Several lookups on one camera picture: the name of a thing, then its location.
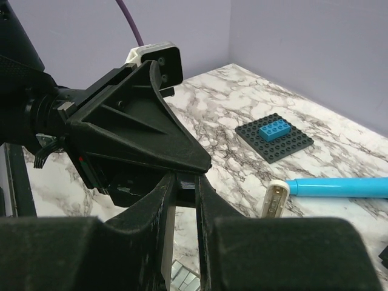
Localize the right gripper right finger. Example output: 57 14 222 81
195 176 382 290

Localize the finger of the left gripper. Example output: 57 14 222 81
107 172 195 208

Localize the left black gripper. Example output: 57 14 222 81
1 61 211 194

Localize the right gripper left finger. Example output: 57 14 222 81
1 173 176 290

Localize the white stapler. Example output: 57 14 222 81
261 179 290 218

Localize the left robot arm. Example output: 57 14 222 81
1 1 211 207

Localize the dark grey lego baseplate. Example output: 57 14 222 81
235 113 314 164

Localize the blue marker pen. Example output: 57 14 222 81
286 177 387 199

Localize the blue lego brick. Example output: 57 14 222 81
258 119 291 142

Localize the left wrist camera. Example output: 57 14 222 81
125 41 183 98

